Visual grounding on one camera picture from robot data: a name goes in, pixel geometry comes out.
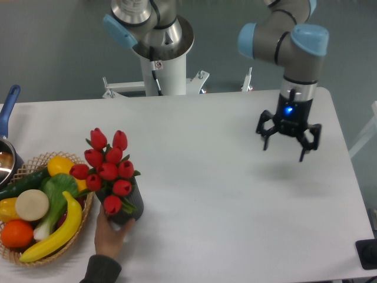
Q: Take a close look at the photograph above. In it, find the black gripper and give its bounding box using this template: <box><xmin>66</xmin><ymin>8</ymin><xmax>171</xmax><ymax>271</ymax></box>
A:
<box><xmin>256</xmin><ymin>94</ymin><xmax>321</xmax><ymax>162</ymax></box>

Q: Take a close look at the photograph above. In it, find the red tulip bouquet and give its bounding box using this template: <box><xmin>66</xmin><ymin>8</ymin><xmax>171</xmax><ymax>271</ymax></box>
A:
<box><xmin>69</xmin><ymin>127</ymin><xmax>141</xmax><ymax>216</ymax></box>

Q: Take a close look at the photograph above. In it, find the dark grey ribbed vase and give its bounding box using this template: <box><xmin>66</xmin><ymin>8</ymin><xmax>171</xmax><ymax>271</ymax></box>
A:
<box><xmin>95</xmin><ymin>177</ymin><xmax>144</xmax><ymax>226</ymax></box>

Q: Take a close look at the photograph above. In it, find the dark grey sleeved forearm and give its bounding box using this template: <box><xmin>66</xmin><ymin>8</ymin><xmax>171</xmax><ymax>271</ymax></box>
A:
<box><xmin>80</xmin><ymin>255</ymin><xmax>122</xmax><ymax>283</ymax></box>

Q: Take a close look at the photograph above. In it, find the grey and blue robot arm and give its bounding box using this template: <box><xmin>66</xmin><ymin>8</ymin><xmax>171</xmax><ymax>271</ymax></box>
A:
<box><xmin>102</xmin><ymin>1</ymin><xmax>329</xmax><ymax>153</ymax></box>

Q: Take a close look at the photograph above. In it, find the person's hand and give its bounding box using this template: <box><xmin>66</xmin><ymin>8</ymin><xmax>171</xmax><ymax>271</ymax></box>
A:
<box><xmin>94</xmin><ymin>205</ymin><xmax>135</xmax><ymax>259</ymax></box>

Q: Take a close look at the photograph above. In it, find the black device at table edge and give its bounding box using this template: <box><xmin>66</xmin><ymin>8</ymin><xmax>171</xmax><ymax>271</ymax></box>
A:
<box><xmin>355</xmin><ymin>239</ymin><xmax>377</xmax><ymax>270</ymax></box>

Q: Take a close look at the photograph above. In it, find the red toy in basket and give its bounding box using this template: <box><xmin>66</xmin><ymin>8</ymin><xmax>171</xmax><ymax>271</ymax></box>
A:
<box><xmin>56</xmin><ymin>197</ymin><xmax>85</xmax><ymax>229</ymax></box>

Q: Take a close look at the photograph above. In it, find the yellow plastic banana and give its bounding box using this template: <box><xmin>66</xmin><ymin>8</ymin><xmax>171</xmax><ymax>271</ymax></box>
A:
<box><xmin>19</xmin><ymin>191</ymin><xmax>82</xmax><ymax>263</ymax></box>

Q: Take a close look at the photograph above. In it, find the yellow lemon toy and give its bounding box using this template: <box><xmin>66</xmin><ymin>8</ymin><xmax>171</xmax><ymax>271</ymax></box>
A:
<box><xmin>47</xmin><ymin>156</ymin><xmax>87</xmax><ymax>192</ymax></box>

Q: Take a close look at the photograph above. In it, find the green bok choy toy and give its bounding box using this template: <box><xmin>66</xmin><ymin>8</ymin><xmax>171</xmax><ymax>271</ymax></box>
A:
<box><xmin>34</xmin><ymin>173</ymin><xmax>78</xmax><ymax>242</ymax></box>

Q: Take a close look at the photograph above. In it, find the woven wicker basket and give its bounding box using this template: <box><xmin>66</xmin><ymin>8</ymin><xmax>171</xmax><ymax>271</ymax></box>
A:
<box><xmin>1</xmin><ymin>152</ymin><xmax>94</xmax><ymax>266</ymax></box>

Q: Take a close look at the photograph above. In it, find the green cucumber toy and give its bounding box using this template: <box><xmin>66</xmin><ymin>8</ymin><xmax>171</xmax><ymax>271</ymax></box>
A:
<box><xmin>1</xmin><ymin>167</ymin><xmax>49</xmax><ymax>200</ymax></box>

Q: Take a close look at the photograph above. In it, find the beige round disc toy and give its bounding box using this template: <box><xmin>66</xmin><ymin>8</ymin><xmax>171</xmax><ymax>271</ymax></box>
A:
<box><xmin>15</xmin><ymin>189</ymin><xmax>49</xmax><ymax>221</ymax></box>

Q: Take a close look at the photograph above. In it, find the orange plastic fruit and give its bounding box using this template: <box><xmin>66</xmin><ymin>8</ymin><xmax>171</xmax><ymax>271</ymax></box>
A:
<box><xmin>1</xmin><ymin>220</ymin><xmax>34</xmax><ymax>248</ymax></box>

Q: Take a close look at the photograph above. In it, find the yellow bell pepper toy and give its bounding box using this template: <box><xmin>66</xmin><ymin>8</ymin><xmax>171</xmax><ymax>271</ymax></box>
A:
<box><xmin>0</xmin><ymin>198</ymin><xmax>20</xmax><ymax>223</ymax></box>

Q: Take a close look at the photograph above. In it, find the white table clamp bracket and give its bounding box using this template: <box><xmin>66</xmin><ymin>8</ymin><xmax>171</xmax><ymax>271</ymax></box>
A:
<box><xmin>102</xmin><ymin>67</ymin><xmax>253</xmax><ymax>98</ymax></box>

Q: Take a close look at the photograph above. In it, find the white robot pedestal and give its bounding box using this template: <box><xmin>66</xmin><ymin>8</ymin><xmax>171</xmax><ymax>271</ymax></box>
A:
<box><xmin>133</xmin><ymin>15</ymin><xmax>194</xmax><ymax>96</ymax></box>

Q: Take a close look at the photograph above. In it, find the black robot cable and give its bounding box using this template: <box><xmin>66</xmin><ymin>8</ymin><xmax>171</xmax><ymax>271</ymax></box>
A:
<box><xmin>148</xmin><ymin>46</ymin><xmax>164</xmax><ymax>97</ymax></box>

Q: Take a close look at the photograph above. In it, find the blue handled steel pot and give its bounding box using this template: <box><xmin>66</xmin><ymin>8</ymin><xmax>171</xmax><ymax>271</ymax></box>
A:
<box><xmin>1</xmin><ymin>85</ymin><xmax>24</xmax><ymax>189</ymax></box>

